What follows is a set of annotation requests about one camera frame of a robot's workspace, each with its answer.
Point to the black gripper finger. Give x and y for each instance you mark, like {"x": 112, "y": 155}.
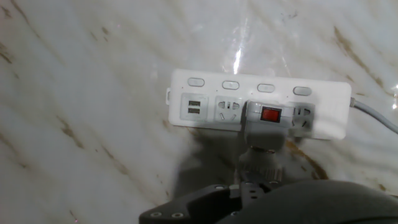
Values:
{"x": 192, "y": 205}

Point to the white bulb holder with bulb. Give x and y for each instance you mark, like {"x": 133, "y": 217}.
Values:
{"x": 270, "y": 130}

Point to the white power strip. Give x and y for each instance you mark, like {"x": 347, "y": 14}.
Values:
{"x": 329, "y": 102}

